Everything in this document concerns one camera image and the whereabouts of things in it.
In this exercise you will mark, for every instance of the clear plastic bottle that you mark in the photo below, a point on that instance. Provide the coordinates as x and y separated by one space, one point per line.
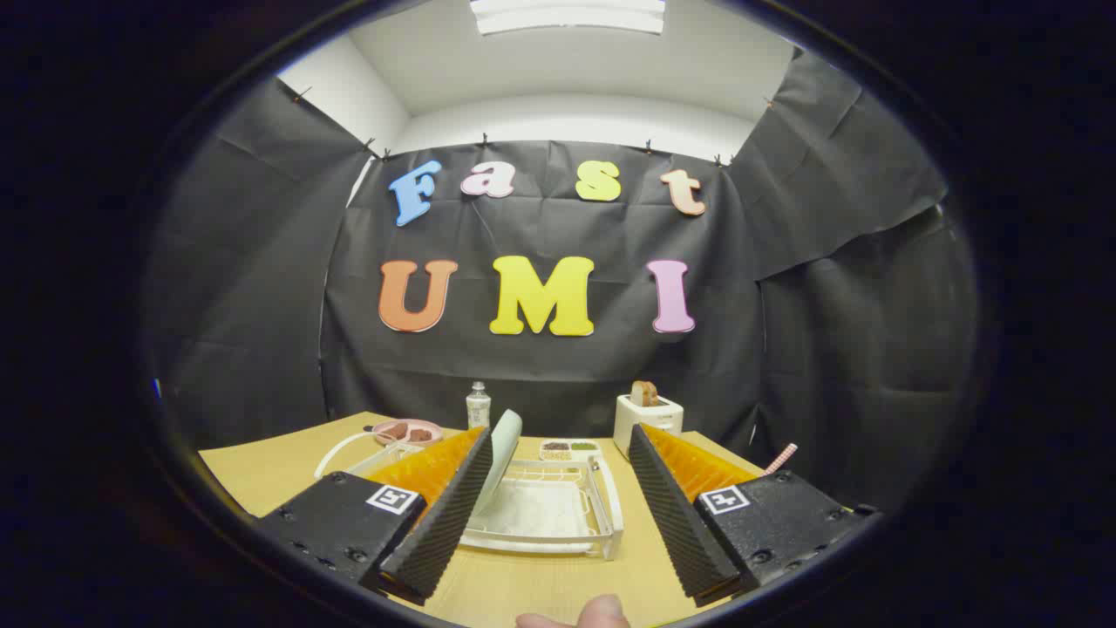
478 408

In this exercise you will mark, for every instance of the white dish rack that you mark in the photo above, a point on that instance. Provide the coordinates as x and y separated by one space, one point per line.
545 515

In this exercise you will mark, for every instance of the pale green plate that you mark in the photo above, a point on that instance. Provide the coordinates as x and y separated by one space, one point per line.
504 449

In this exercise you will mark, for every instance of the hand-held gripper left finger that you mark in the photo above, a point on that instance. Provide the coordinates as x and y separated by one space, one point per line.
445 515

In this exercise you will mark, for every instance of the brown bread slice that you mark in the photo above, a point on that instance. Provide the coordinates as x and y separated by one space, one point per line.
645 394

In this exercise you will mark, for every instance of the ceiling light panel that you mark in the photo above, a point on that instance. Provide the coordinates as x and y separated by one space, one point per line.
567 13

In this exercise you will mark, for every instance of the black backdrop cloth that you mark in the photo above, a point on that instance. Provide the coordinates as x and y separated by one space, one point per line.
819 331

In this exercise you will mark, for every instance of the white divided condiment tray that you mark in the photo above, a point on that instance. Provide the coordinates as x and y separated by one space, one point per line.
568 450

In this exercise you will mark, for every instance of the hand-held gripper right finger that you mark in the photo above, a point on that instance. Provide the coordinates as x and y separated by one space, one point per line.
671 515

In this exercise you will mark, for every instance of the pink plate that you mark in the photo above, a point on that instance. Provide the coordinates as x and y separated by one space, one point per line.
384 429

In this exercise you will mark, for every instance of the white toaster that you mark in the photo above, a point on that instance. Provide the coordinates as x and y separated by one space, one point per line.
641 423

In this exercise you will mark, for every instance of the brown sausage piece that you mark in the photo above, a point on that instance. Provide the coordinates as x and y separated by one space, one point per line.
421 433
397 430

